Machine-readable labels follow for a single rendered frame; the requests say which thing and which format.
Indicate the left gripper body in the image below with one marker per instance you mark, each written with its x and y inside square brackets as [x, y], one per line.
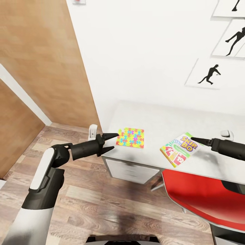
[93, 147]

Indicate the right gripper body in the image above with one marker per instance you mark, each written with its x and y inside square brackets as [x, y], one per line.
[228, 148]

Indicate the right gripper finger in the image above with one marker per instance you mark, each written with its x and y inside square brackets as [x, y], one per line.
[203, 141]

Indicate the jigsaw puzzle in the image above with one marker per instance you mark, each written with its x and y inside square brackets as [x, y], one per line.
[131, 138]

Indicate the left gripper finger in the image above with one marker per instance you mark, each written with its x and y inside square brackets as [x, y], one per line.
[107, 136]
[106, 149]

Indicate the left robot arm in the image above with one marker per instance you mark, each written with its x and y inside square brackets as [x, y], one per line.
[33, 220]

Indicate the board game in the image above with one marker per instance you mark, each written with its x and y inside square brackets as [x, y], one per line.
[180, 149]

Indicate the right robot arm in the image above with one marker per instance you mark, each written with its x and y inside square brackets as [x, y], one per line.
[225, 145]

